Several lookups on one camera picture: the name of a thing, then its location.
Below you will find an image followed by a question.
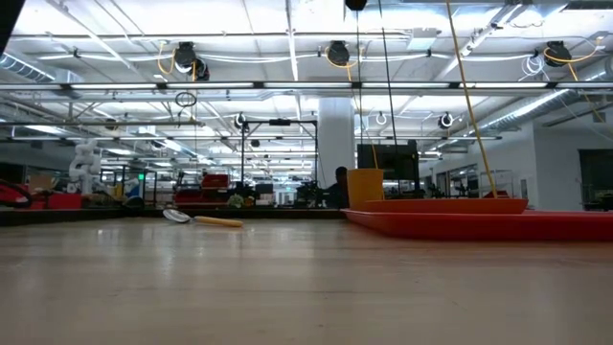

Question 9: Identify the yellow plastic cup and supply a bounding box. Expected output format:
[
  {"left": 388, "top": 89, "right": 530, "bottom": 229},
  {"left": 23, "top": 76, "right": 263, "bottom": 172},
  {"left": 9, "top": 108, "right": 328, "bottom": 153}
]
[{"left": 346, "top": 168, "right": 385, "bottom": 211}]

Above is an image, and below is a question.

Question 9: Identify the yellow-handled metal spoon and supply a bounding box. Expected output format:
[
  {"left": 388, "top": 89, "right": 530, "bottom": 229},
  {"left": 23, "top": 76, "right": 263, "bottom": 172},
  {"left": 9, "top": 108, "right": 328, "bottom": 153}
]
[{"left": 162, "top": 208, "right": 244, "bottom": 229}]

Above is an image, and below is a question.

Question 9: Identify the orange plastic plate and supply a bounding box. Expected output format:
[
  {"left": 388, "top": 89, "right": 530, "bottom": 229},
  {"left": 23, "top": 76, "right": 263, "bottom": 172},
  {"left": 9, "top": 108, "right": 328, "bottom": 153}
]
[{"left": 357, "top": 197, "right": 530, "bottom": 216}]

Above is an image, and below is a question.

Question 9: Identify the red plastic tray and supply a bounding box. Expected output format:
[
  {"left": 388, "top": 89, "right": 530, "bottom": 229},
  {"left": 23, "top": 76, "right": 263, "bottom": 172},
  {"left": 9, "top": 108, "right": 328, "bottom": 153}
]
[{"left": 340, "top": 208, "right": 613, "bottom": 242}]

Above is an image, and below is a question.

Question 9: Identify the person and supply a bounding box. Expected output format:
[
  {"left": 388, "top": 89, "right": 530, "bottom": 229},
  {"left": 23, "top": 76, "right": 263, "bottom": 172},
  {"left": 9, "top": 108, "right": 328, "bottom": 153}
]
[{"left": 324, "top": 165, "right": 351, "bottom": 210}]

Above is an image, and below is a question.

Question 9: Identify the white round column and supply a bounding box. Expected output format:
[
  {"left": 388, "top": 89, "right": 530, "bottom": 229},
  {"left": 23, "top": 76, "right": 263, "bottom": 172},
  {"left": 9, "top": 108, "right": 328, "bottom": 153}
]
[{"left": 317, "top": 98, "right": 356, "bottom": 189}]

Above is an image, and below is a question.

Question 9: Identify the black monitor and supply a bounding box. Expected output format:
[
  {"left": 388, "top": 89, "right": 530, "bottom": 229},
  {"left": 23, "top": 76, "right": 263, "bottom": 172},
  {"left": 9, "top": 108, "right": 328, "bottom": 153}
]
[{"left": 356, "top": 140, "right": 421, "bottom": 196}]

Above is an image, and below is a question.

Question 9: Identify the red tool cart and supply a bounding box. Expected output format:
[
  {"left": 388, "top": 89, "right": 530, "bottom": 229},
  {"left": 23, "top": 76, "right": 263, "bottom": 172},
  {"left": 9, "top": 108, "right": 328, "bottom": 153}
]
[{"left": 173, "top": 172, "right": 231, "bottom": 208}]

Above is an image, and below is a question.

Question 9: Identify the red box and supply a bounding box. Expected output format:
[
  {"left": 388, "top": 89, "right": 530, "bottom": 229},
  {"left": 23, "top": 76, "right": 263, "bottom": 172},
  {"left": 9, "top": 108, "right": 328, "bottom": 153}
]
[{"left": 45, "top": 192, "right": 83, "bottom": 210}]

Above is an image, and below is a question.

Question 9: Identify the black distant rig frame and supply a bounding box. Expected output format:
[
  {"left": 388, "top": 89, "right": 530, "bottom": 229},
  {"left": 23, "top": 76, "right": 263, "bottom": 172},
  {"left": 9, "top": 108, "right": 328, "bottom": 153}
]
[{"left": 240, "top": 118, "right": 320, "bottom": 193}]

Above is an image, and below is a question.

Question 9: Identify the black hanging cable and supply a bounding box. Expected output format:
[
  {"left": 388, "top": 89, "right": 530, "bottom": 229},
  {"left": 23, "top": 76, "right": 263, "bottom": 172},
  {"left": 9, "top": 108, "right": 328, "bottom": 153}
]
[{"left": 377, "top": 0, "right": 399, "bottom": 145}]

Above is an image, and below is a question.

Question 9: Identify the yellow hanging rope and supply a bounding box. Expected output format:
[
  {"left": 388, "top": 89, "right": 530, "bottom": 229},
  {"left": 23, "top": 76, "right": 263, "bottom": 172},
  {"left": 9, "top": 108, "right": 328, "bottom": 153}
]
[{"left": 443, "top": 0, "right": 499, "bottom": 199}]

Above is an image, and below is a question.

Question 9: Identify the silver ventilation duct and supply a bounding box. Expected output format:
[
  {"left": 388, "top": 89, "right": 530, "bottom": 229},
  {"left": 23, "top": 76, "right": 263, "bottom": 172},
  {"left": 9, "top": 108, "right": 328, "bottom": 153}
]
[{"left": 478, "top": 57, "right": 613, "bottom": 133}]

